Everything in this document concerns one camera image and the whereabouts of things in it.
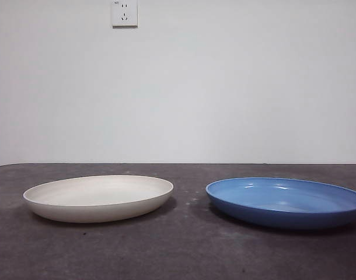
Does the white wall socket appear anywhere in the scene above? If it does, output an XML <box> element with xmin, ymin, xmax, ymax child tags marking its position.
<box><xmin>111</xmin><ymin>0</ymin><xmax>139</xmax><ymax>29</ymax></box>

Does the white round plate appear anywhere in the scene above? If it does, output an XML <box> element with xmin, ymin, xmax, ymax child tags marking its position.
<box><xmin>22</xmin><ymin>174</ymin><xmax>174</xmax><ymax>225</ymax></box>

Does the blue round plate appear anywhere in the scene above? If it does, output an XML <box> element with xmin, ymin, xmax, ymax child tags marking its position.
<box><xmin>205</xmin><ymin>176</ymin><xmax>356</xmax><ymax>229</ymax></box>

